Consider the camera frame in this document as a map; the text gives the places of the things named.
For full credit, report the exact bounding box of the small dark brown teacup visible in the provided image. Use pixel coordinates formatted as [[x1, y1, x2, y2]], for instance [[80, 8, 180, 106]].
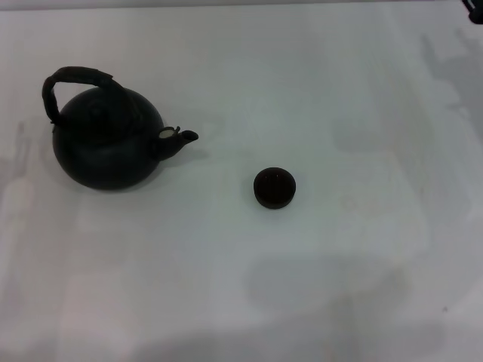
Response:
[[253, 166, 297, 210]]

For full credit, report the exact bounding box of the black round teapot with handle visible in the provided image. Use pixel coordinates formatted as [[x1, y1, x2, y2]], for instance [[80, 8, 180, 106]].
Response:
[[42, 66, 200, 191]]

